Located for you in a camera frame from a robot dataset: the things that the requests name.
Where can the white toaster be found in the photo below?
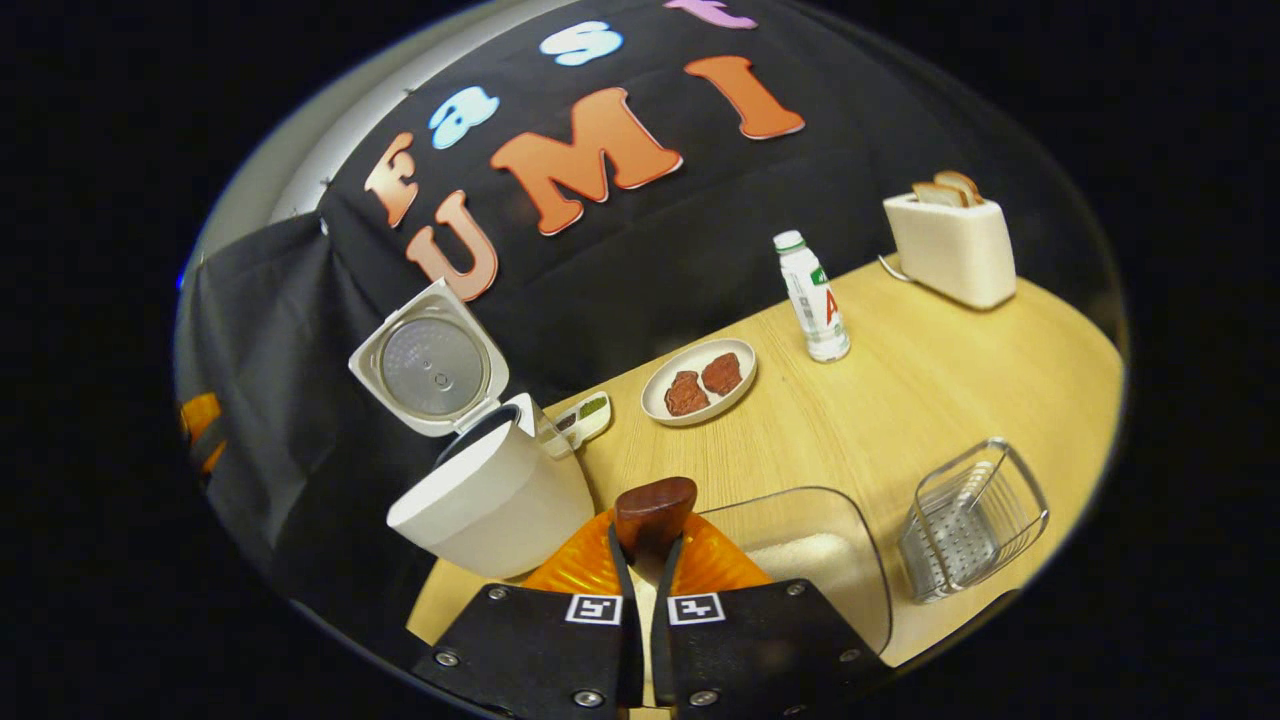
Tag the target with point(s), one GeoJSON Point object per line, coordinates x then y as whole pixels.
{"type": "Point", "coordinates": [950, 255]}

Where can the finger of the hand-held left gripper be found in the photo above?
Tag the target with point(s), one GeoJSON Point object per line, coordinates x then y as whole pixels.
{"type": "Point", "coordinates": [205, 430]}

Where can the white oval plate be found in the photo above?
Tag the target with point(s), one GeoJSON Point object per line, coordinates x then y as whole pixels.
{"type": "Point", "coordinates": [660, 405]}

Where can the brown wooden spoon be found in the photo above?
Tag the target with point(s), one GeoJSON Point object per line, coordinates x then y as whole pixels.
{"type": "Point", "coordinates": [655, 510]}

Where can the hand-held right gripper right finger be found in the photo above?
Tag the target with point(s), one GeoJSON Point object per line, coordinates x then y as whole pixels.
{"type": "Point", "coordinates": [662, 650]}

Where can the white rice cooker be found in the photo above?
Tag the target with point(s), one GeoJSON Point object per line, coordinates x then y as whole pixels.
{"type": "Point", "coordinates": [500, 500]}

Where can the clear rice container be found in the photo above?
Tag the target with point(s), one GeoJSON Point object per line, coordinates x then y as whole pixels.
{"type": "Point", "coordinates": [810, 560]}

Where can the white divided seasoning dish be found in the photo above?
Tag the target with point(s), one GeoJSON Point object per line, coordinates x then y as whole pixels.
{"type": "Point", "coordinates": [585, 418]}

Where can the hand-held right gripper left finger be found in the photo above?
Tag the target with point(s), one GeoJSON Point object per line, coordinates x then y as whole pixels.
{"type": "Point", "coordinates": [632, 650]}

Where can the white drink bottle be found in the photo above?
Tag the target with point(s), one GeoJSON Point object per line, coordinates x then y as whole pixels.
{"type": "Point", "coordinates": [815, 300]}

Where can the toast bread slice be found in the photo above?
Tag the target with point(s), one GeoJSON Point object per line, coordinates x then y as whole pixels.
{"type": "Point", "coordinates": [965, 185]}
{"type": "Point", "coordinates": [938, 195]}

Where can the red meat piece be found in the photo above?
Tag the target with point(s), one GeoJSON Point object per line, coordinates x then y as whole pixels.
{"type": "Point", "coordinates": [722, 374]}
{"type": "Point", "coordinates": [686, 394]}

